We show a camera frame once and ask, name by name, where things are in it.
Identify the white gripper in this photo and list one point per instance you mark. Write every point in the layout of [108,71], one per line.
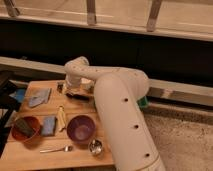
[72,82]

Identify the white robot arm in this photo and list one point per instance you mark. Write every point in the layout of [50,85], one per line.
[116,92]

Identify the white cup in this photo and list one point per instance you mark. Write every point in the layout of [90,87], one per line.
[87,84]

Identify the small metal cup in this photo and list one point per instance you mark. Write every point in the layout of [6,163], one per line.
[95,147]

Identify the yellow banana toy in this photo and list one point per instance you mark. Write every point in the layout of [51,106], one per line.
[61,118]

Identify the grey-blue cloth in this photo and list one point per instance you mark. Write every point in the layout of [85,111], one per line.
[40,97]

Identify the blue sponge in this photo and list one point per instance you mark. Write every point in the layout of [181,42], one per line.
[48,127]

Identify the purple bowl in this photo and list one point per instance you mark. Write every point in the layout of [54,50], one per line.
[81,129]

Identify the blue item at table edge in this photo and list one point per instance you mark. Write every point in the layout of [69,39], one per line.
[19,94]

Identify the orange-red bowl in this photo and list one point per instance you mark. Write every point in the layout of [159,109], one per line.
[33,122]

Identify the silver fork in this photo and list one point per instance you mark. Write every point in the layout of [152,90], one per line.
[64,149]

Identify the dark green sponge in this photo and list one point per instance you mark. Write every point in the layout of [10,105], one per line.
[24,127]

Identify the black chair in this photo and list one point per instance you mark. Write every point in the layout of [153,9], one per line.
[6,102]

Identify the green plastic tray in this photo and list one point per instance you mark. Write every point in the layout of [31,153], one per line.
[143,102]

